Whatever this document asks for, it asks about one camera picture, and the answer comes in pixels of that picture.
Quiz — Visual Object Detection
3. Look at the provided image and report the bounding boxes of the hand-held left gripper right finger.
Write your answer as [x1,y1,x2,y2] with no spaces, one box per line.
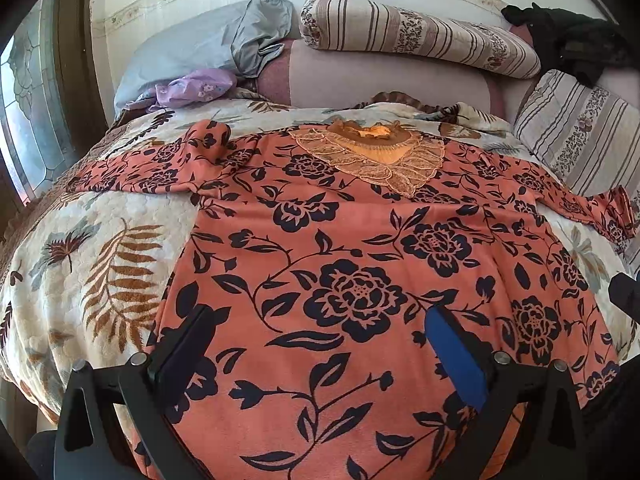
[424,305,589,480]

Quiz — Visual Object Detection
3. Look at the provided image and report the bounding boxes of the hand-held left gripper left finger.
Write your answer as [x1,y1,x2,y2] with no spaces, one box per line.
[54,304,221,480]

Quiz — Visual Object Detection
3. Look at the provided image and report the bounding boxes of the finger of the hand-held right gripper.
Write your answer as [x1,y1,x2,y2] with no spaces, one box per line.
[608,271,640,323]

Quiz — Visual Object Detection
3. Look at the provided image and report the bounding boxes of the orange floral garment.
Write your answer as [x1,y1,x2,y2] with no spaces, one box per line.
[65,119,639,480]

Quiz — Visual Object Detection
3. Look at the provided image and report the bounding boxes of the cream leaf-print blanket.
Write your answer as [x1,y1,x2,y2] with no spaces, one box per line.
[0,87,640,426]

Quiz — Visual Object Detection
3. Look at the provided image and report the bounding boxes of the striped floral square pillow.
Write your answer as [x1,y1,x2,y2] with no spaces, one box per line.
[514,69,640,199]

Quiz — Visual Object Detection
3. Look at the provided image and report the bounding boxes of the purple floral cloth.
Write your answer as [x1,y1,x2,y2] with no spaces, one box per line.
[125,69,239,112]

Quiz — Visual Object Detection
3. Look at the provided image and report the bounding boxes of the black clothing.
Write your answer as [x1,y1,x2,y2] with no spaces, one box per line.
[501,2,634,87]

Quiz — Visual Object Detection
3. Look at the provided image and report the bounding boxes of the patterned glass window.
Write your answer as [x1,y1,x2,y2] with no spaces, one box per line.
[0,0,109,207]

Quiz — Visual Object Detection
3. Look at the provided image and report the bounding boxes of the pink blanket roll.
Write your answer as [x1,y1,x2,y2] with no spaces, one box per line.
[255,37,507,111]

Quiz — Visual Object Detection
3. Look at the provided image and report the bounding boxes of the pale blue pillow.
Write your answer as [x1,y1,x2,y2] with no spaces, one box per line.
[114,5,263,117]

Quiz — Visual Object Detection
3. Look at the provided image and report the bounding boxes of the striped floral bolster pillow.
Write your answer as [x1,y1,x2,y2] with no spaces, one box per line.
[299,0,543,80]

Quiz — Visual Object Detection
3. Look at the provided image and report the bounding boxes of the grey satin cloth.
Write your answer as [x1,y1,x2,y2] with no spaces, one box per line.
[229,0,297,80]

